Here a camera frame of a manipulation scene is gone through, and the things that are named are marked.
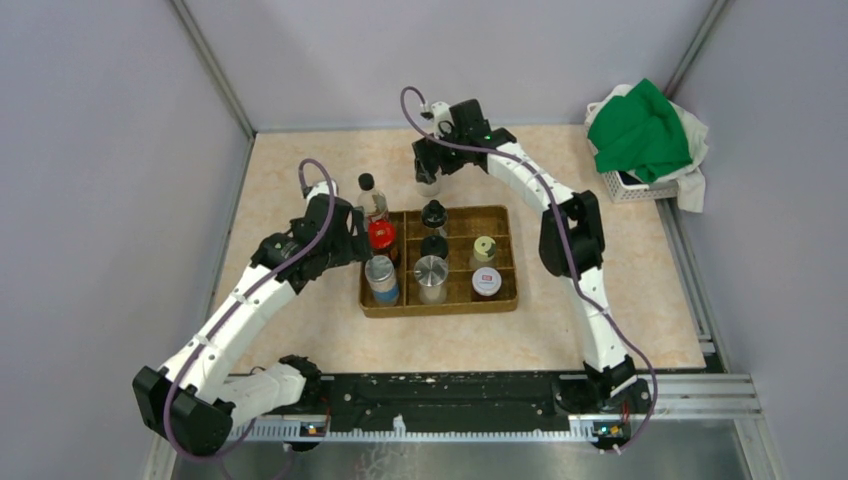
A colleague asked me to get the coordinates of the black cap shaker front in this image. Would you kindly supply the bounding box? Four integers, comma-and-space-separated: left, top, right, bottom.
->
420, 235, 449, 261

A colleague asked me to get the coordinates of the woven bamboo divided tray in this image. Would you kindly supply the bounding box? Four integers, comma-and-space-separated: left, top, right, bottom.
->
358, 205, 518, 318

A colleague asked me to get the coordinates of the aluminium frame rail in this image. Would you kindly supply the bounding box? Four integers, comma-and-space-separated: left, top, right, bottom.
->
142, 198, 790, 480

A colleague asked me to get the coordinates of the small black cap bottle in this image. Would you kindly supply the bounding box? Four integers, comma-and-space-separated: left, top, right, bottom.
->
420, 200, 448, 237

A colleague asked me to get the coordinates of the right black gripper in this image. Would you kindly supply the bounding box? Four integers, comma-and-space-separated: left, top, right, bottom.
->
412, 125, 468, 186

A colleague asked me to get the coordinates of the white lid dark jar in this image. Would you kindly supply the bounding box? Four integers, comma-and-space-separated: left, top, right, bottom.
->
471, 267, 503, 302

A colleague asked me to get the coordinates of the tall glass sauce bottle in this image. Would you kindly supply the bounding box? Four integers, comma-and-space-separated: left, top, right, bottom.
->
357, 173, 389, 223

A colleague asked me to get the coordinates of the black cap shaker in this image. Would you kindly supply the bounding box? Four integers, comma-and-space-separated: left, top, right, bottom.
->
420, 235, 449, 261
415, 179, 441, 198

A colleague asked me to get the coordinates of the yellow lid small bottle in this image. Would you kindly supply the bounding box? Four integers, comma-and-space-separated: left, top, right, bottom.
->
469, 236, 497, 270

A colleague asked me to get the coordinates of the green cloth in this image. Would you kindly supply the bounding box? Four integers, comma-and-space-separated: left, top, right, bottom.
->
587, 78, 694, 184

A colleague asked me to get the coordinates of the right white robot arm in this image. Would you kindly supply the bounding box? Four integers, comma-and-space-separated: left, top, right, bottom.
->
413, 99, 637, 412

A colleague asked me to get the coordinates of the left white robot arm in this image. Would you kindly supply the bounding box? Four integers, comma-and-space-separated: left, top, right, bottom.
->
132, 193, 372, 459

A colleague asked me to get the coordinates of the clear jar silver lid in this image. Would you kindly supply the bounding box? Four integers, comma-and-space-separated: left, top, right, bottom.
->
413, 255, 449, 305

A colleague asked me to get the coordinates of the silver lid jar blue label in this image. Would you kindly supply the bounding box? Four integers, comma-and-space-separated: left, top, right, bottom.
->
364, 255, 400, 306

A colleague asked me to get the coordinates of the white plastic basket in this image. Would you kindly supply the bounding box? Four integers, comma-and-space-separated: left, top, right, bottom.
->
601, 171, 679, 203

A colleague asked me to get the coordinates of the red lid sauce jar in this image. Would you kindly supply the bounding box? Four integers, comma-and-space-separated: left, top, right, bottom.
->
368, 220, 400, 267

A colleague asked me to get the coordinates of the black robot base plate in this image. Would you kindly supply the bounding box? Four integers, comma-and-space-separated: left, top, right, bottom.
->
272, 371, 652, 434

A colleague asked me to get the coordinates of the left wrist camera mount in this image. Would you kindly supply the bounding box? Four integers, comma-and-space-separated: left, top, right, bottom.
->
303, 179, 338, 203

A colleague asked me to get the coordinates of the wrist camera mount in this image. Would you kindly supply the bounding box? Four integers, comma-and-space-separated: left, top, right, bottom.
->
420, 101, 454, 138
303, 179, 338, 203

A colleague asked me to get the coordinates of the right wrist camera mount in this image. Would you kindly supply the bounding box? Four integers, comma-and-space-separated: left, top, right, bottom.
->
420, 101, 454, 138

